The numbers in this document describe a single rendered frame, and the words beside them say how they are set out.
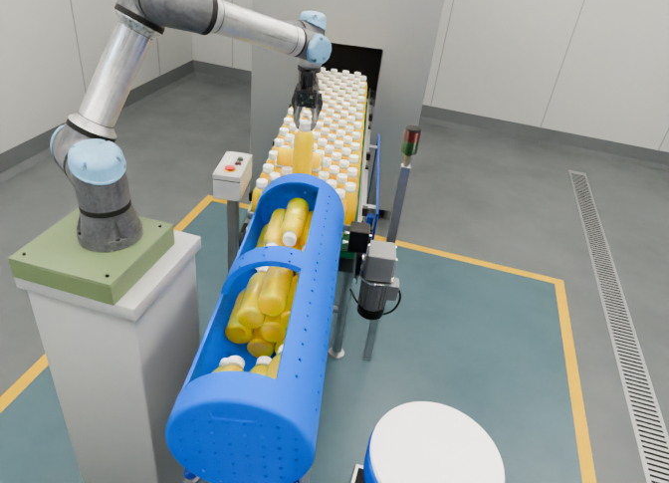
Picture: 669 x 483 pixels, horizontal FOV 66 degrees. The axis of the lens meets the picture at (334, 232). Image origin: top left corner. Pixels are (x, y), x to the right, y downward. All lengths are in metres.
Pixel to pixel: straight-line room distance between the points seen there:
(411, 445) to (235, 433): 0.38
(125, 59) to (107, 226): 0.39
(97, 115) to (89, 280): 0.39
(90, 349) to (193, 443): 0.50
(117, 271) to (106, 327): 0.17
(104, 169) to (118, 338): 0.41
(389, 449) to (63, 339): 0.86
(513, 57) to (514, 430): 3.89
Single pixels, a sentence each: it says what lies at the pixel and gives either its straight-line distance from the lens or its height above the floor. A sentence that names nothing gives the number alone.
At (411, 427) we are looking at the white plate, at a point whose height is 1.04.
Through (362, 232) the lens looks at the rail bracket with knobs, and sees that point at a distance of 1.80.
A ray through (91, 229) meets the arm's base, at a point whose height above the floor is 1.27.
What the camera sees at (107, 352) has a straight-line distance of 1.45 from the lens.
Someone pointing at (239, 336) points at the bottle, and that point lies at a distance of 1.34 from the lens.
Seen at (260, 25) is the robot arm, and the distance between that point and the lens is 1.34.
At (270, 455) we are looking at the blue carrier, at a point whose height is 1.09.
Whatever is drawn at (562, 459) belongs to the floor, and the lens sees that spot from 2.69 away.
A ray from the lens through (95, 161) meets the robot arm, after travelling 1.26.
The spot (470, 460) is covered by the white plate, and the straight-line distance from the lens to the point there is 1.20.
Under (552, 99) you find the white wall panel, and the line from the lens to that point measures 5.78.
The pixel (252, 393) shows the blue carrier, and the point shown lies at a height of 1.23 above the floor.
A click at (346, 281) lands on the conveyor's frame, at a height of 0.50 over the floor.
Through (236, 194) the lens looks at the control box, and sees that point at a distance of 1.91.
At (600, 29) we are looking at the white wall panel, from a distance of 5.68.
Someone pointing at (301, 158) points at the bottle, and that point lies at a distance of 1.77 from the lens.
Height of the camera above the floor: 1.98
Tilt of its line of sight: 33 degrees down
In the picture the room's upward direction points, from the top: 7 degrees clockwise
